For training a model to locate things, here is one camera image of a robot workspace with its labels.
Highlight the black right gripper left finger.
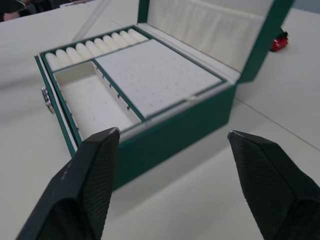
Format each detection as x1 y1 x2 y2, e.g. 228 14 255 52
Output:
15 126 121 240

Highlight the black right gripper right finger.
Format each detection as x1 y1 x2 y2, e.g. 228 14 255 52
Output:
227 129 320 240

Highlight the silver box latch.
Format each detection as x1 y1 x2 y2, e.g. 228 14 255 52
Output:
40 86 55 115

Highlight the white removable tray insert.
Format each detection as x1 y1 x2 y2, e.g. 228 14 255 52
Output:
39 24 228 126

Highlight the green jewelry box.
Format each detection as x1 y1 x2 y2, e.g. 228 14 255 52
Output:
34 0 293 193

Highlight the red and black object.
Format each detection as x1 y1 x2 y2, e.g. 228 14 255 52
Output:
269 26 289 52

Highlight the translucent lid strap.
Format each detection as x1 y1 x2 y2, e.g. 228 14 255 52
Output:
71 0 106 42

